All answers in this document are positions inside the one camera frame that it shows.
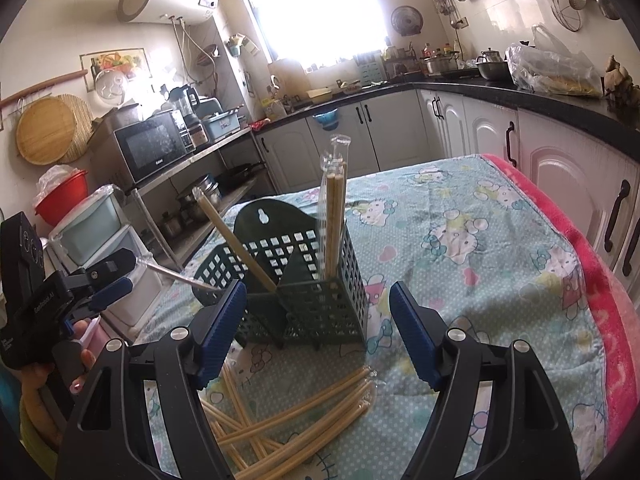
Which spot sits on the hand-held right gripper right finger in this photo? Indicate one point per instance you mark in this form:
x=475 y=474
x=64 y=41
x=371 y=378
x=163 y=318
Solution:
x=412 y=337

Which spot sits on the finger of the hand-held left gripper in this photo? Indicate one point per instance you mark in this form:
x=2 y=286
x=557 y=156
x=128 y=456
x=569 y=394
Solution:
x=115 y=290
x=115 y=261

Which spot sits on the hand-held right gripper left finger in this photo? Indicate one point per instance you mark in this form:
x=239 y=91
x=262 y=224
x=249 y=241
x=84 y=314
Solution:
x=220 y=332

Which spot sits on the chopstick pair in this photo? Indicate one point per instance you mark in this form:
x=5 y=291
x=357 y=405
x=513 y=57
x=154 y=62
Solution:
x=339 y=210
x=235 y=242
x=325 y=220
x=175 y=275

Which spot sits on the green plastic utensil basket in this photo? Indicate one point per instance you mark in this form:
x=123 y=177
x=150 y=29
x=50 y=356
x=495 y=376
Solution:
x=310 y=310

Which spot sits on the group of chopsticks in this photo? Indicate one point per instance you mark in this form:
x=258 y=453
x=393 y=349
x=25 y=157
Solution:
x=320 y=405

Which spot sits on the person's left forearm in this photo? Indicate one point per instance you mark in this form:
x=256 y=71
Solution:
x=37 y=425

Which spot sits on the person's left hand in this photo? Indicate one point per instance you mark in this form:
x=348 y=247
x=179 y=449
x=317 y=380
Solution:
x=86 y=345

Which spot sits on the pastel plastic drawer cabinet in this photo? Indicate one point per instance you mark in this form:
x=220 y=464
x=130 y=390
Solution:
x=95 y=225

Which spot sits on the red plastic basin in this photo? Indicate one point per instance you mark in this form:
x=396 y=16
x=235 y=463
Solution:
x=60 y=200

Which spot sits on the cartoon cat printed blanket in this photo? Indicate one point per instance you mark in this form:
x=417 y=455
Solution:
x=475 y=270

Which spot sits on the clear plastic bag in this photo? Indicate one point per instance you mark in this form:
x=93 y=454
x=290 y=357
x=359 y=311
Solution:
x=52 y=177

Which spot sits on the black microwave oven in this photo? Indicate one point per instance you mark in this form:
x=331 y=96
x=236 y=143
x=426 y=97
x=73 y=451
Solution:
x=150 y=147

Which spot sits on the round woven bamboo tray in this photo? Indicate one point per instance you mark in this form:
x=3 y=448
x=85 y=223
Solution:
x=82 y=125

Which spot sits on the round bamboo sieve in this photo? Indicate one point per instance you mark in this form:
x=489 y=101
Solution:
x=45 y=132

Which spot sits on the black frying pan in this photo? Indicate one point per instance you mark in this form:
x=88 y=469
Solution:
x=240 y=172

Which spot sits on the metal shelf rack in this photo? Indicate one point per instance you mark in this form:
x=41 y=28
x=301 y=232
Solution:
x=220 y=147

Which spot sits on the light blue plastic box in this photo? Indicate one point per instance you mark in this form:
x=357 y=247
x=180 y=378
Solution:
x=225 y=127

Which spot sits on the black blender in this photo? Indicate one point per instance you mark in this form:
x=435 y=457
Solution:
x=182 y=100

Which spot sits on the red wooden rod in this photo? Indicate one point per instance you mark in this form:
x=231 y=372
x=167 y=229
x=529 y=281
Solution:
x=45 y=86

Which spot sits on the pink fleece blanket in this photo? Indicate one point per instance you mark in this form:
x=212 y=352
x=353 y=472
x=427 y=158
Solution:
x=615 y=340

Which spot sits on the white kitchen base cabinets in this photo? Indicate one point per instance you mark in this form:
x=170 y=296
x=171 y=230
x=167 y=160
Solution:
x=480 y=130

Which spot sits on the blue hanging plastic bowl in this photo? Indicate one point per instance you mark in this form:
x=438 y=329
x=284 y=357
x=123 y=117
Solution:
x=327 y=120

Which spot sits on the pale cutting board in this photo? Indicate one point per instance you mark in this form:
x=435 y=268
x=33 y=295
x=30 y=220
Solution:
x=287 y=77

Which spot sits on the black kitchen countertop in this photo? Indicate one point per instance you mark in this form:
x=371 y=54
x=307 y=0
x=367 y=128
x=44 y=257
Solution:
x=550 y=105

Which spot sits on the light blue cutlery drainer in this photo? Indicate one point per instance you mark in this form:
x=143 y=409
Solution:
x=370 y=70

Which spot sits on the steel stock pot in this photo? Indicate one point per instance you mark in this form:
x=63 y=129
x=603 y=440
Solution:
x=440 y=66

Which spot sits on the steel pan with lid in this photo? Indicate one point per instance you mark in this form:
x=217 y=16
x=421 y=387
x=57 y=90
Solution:
x=492 y=71

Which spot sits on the large crumpled plastic bag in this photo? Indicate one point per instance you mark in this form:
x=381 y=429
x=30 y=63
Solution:
x=550 y=70

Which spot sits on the kitchen window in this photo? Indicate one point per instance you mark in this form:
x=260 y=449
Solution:
x=310 y=10

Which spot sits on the brown lumpy produce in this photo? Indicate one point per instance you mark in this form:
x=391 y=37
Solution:
x=617 y=80

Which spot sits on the cluster of hanging ladles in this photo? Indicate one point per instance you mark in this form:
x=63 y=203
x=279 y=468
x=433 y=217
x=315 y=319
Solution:
x=445 y=5

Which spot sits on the fruit wall picture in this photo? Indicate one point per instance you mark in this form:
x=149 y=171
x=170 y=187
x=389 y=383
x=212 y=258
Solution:
x=120 y=60

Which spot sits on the dark wall fan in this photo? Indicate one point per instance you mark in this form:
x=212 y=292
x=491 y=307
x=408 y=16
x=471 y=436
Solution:
x=406 y=20

